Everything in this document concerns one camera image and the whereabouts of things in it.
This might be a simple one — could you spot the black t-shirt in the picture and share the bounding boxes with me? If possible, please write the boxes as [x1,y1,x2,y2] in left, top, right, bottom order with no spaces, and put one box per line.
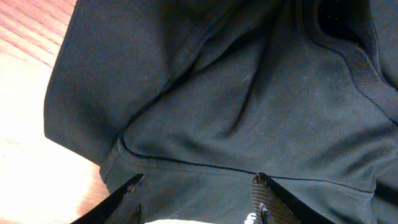
[44,0,397,223]

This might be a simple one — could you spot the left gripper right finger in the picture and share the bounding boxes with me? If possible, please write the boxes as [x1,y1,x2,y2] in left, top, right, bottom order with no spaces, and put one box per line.
[251,172,334,224]

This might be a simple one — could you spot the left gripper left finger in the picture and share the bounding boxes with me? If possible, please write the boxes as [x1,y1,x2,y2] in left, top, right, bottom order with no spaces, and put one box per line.
[72,174,145,224]

